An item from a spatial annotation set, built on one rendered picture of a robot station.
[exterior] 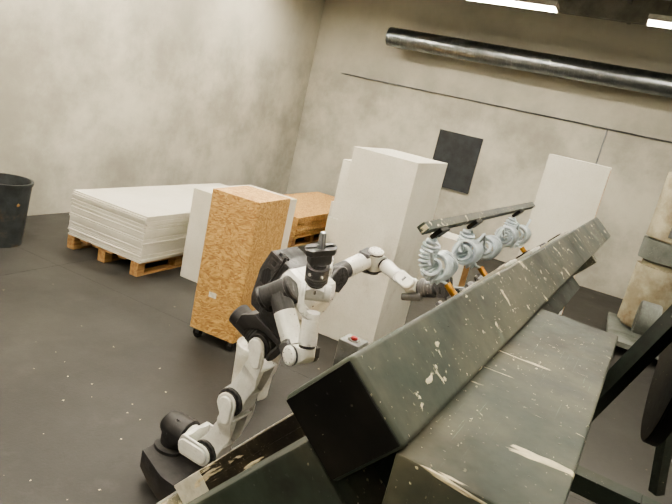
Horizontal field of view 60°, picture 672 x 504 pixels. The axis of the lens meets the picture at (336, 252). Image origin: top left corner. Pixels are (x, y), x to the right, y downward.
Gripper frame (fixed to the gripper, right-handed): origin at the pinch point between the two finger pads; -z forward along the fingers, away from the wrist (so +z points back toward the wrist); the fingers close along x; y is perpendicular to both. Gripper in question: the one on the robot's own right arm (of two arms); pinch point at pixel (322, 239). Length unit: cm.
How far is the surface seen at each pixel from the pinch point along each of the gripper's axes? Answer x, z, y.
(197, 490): -55, 45, 56
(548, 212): 354, 127, -217
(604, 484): 117, 92, 70
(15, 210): -130, 195, -413
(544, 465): -40, -57, 137
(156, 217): -5, 183, -360
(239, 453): -46, 27, 62
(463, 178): 568, 280, -614
